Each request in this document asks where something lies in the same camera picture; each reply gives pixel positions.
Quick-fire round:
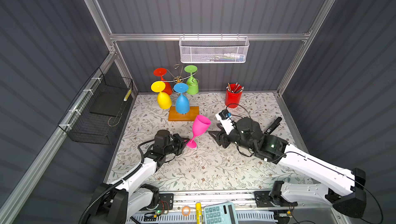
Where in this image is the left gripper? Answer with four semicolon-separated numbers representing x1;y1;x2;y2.
163;134;189;157

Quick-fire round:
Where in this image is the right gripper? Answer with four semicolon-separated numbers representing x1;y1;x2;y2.
207;122;254;153

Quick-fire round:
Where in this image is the pink wine glass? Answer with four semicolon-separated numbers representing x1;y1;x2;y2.
187;115;211;148

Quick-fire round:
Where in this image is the gold rack with wooden base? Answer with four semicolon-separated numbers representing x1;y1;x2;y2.
168;64;199;122

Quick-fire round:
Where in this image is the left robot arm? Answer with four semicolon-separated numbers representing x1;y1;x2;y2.
78;130;189;224

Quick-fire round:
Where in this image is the yellow wine glass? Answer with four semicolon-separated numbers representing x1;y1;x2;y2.
151;81;172;109

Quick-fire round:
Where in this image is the blue wine glass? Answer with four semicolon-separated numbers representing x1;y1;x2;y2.
173;83;190;114

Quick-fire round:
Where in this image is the green wine glass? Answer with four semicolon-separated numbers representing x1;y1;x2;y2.
185;65;199;95

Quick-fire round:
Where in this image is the red-orange wine glass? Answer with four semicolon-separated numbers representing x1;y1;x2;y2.
153;68;173;96

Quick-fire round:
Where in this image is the red pen cup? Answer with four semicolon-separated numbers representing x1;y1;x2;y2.
225;83;243;108

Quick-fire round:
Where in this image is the black stapler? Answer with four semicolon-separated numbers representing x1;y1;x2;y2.
264;117;282;135

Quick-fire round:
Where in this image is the orange rubber band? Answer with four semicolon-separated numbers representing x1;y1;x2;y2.
181;206;191;217

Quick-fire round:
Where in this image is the yellow glue stick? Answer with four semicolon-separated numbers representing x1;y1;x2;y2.
196;202;203;224

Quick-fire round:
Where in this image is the calculator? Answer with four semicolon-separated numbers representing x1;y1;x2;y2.
203;202;239;224

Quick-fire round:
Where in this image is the black wire basket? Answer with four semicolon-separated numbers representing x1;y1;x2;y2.
58;69;134;145

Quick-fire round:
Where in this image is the white wire mesh basket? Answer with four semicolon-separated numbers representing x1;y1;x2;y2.
178;36;250;64

